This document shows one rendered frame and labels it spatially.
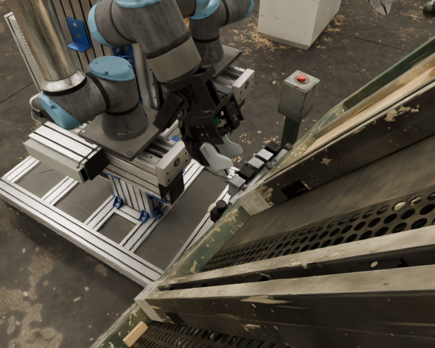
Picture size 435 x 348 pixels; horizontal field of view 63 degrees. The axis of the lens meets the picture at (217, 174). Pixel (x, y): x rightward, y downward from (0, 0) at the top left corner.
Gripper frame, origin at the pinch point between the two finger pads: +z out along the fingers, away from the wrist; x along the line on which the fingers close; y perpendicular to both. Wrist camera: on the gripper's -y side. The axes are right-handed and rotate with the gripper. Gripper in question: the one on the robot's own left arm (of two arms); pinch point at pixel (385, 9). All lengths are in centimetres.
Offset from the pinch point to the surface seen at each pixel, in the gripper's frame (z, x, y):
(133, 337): 32, -61, 83
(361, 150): 14, -5, 50
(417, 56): 21.7, 2.2, -18.2
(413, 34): 92, -22, -309
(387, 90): 21.1, -5.3, 4.6
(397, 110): 6, 4, 53
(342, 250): 0, 3, 92
